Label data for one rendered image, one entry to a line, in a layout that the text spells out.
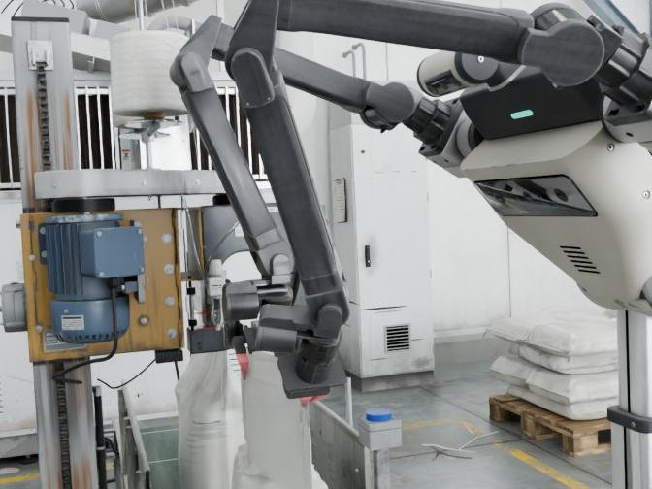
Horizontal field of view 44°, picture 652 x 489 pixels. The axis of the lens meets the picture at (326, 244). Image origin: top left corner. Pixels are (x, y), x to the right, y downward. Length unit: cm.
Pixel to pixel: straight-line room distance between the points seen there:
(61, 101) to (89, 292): 47
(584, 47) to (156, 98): 88
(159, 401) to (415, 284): 205
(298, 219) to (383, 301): 455
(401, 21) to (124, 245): 76
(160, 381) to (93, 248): 315
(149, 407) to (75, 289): 308
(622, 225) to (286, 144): 51
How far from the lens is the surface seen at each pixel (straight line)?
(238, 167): 145
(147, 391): 463
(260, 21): 97
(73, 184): 157
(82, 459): 192
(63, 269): 160
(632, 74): 106
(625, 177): 122
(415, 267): 569
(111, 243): 153
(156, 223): 180
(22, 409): 464
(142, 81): 162
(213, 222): 181
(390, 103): 153
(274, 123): 103
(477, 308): 662
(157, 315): 181
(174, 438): 350
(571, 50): 101
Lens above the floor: 133
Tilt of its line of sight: 3 degrees down
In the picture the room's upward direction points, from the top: 3 degrees counter-clockwise
